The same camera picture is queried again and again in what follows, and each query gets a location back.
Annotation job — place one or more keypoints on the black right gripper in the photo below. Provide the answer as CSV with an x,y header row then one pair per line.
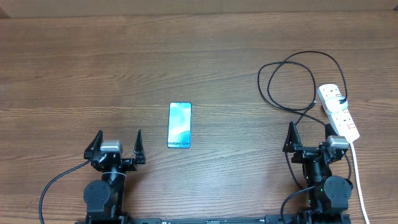
x,y
302,152

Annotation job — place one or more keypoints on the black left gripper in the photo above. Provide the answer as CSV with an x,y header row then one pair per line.
x,y
95,143

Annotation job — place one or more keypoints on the blue Galaxy S24+ smartphone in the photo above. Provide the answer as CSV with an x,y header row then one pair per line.
x,y
179,127

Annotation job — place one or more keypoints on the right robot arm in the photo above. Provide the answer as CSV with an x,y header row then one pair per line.
x,y
328,194

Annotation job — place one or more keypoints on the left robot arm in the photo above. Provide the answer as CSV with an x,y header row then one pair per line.
x,y
104,198

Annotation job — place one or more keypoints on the white charger adapter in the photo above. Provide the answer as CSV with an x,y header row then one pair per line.
x,y
335,104

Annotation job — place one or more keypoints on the white power strip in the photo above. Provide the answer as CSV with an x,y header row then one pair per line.
x,y
342,122

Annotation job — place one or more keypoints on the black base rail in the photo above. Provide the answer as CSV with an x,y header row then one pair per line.
x,y
268,219

